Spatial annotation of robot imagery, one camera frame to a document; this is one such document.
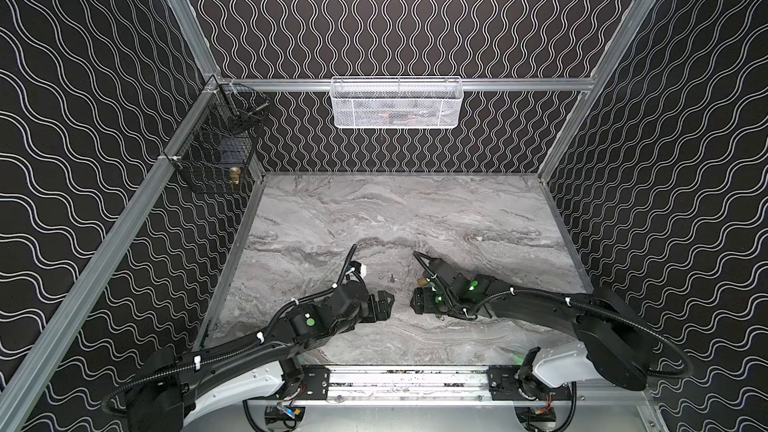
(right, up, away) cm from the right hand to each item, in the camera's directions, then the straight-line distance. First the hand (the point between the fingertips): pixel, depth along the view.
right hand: (422, 306), depth 85 cm
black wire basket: (-64, +46, +8) cm, 79 cm away
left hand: (-9, +3, -9) cm, 13 cm away
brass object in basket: (-49, +36, -7) cm, 62 cm away
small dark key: (-8, +5, +8) cm, 13 cm away
